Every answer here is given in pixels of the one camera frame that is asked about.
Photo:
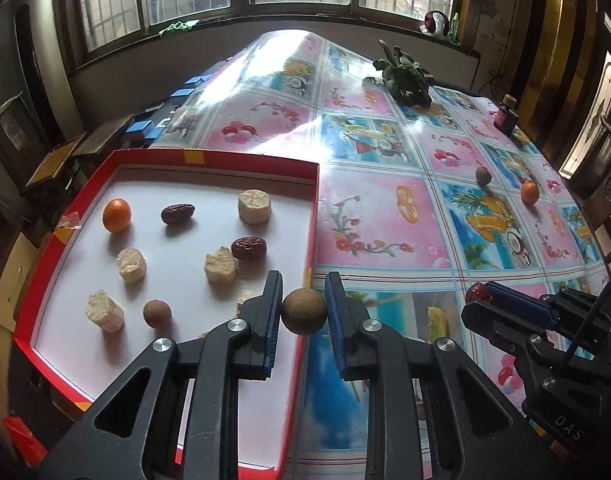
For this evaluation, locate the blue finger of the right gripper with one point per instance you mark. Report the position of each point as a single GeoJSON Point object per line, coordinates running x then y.
{"type": "Point", "coordinates": [532, 310]}
{"type": "Point", "coordinates": [503, 330]}

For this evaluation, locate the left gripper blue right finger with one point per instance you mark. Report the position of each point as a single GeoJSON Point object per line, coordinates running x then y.
{"type": "Point", "coordinates": [354, 351]}

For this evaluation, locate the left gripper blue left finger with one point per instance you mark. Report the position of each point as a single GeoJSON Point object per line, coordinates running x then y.
{"type": "Point", "coordinates": [256, 331]}

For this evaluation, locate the brown longan fruit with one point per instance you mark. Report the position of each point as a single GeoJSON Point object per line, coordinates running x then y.
{"type": "Point", "coordinates": [157, 313]}
{"type": "Point", "coordinates": [483, 176]}
{"type": "Point", "coordinates": [304, 311]}

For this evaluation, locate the dark red jujube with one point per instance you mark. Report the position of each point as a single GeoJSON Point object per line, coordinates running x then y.
{"type": "Point", "coordinates": [478, 292]}
{"type": "Point", "coordinates": [177, 214]}
{"type": "Point", "coordinates": [248, 248]}

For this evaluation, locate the beige hexagonal cake piece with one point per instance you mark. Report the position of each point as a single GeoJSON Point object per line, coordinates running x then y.
{"type": "Point", "coordinates": [243, 297]}

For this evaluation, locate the beige cake chunk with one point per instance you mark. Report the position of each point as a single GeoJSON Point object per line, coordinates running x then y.
{"type": "Point", "coordinates": [132, 265]}
{"type": "Point", "coordinates": [254, 206]}
{"type": "Point", "coordinates": [220, 266]}
{"type": "Point", "coordinates": [103, 311]}

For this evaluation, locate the large orange tangerine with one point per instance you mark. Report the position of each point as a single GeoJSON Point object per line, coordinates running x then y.
{"type": "Point", "coordinates": [529, 193]}

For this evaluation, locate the small orange tangerine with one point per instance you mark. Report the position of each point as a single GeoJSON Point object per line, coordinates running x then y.
{"type": "Point", "coordinates": [116, 215]}

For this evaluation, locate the colourful fruit print tablecloth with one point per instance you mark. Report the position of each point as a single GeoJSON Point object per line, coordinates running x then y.
{"type": "Point", "coordinates": [401, 215]}

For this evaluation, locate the carved wooden chair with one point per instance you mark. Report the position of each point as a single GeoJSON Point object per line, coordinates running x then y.
{"type": "Point", "coordinates": [590, 185]}

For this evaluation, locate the red cardboard box tray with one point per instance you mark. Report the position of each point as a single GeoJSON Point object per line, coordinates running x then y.
{"type": "Point", "coordinates": [165, 403]}

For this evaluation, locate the dark red jar with lid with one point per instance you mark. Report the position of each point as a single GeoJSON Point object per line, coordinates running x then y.
{"type": "Point", "coordinates": [506, 116]}

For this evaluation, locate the dark green leafy vegetable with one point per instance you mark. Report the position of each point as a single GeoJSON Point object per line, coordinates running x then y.
{"type": "Point", "coordinates": [405, 79]}

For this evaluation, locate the red plastic bag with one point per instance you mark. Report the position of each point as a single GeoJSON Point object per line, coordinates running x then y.
{"type": "Point", "coordinates": [30, 449]}

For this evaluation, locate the blue and white box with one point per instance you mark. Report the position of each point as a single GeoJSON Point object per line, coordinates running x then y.
{"type": "Point", "coordinates": [138, 130]}
{"type": "Point", "coordinates": [181, 95]}

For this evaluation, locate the wooden stool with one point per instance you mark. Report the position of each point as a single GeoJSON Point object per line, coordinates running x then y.
{"type": "Point", "coordinates": [99, 144]}

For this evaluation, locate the green bottle on sill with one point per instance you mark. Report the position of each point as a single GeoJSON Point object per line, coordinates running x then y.
{"type": "Point", "coordinates": [453, 30]}

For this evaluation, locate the green cloth on sill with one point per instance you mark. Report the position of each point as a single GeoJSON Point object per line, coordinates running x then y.
{"type": "Point", "coordinates": [178, 27]}

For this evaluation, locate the silver standing air conditioner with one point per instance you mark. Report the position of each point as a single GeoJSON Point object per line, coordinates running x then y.
{"type": "Point", "coordinates": [44, 72]}

